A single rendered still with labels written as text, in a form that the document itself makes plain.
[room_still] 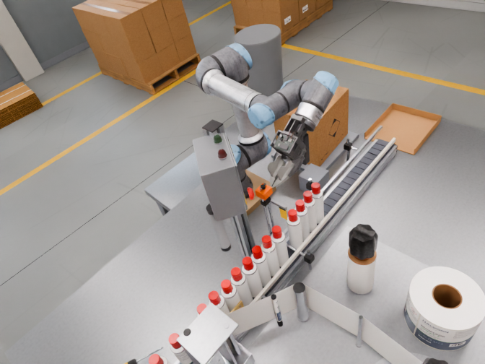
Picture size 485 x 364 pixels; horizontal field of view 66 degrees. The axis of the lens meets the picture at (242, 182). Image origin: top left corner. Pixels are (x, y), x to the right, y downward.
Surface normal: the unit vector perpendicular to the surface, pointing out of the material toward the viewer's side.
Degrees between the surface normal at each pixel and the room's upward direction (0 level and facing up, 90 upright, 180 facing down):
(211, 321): 0
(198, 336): 0
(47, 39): 90
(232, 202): 90
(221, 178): 90
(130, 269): 0
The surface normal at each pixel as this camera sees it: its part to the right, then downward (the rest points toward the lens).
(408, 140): -0.18, -0.70
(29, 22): 0.70, 0.40
